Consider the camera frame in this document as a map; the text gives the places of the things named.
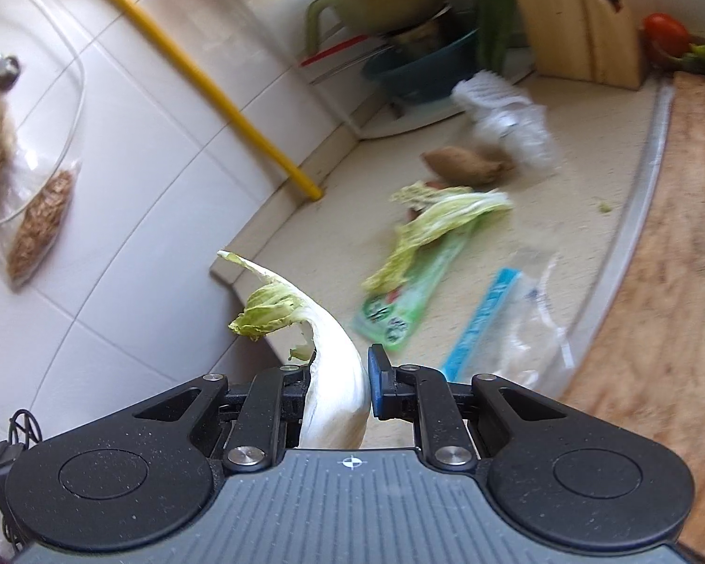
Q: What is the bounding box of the metal wall hook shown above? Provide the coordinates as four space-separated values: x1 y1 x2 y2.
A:
0 52 22 91

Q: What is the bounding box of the clear plastic bag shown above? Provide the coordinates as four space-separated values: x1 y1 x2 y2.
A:
470 102 556 180

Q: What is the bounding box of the wooden knife block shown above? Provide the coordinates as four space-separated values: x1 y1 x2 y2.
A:
501 0 647 91

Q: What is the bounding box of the white foam net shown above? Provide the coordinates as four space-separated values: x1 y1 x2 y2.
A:
451 69 526 114

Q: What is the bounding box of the green plastic wrapper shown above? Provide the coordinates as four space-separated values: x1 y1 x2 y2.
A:
352 229 477 356

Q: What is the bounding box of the yellow pipe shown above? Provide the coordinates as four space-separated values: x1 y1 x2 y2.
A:
64 0 324 202

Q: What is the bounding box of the olive green handled bowl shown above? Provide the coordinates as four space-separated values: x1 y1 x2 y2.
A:
304 0 447 56

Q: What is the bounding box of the white dish rack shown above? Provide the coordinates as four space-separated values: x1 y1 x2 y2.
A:
223 0 538 142

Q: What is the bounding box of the teal plastic basin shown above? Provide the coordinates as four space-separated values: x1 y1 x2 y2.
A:
361 26 483 102

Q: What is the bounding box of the hanging bag of grain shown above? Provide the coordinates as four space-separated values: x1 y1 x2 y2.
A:
0 153 83 291

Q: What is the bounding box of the sweet potato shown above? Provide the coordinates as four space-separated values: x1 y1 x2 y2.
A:
420 147 515 190

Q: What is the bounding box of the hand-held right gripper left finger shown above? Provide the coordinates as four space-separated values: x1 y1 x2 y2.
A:
114 363 315 475

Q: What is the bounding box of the red tomato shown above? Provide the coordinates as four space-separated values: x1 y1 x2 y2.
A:
642 13 691 57

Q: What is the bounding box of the clear zip bag blue strip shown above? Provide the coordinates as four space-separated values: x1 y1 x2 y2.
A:
440 250 577 401

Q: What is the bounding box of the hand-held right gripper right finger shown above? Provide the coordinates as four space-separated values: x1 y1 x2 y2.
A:
367 344 589 475

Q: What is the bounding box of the cabbage leaf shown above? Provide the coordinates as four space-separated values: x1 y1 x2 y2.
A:
361 182 515 302
217 250 371 451

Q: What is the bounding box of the wooden cutting board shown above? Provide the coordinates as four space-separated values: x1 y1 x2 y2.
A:
555 70 705 547

